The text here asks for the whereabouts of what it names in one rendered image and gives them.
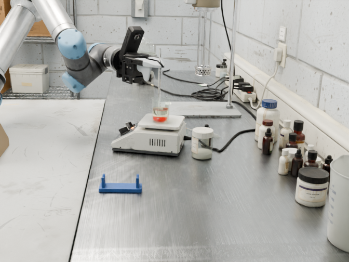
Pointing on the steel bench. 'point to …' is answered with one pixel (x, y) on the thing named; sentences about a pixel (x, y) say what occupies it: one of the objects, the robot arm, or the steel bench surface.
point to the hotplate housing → (152, 141)
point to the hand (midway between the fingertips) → (159, 63)
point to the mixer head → (204, 5)
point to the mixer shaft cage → (204, 69)
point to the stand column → (232, 54)
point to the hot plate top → (175, 120)
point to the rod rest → (121, 187)
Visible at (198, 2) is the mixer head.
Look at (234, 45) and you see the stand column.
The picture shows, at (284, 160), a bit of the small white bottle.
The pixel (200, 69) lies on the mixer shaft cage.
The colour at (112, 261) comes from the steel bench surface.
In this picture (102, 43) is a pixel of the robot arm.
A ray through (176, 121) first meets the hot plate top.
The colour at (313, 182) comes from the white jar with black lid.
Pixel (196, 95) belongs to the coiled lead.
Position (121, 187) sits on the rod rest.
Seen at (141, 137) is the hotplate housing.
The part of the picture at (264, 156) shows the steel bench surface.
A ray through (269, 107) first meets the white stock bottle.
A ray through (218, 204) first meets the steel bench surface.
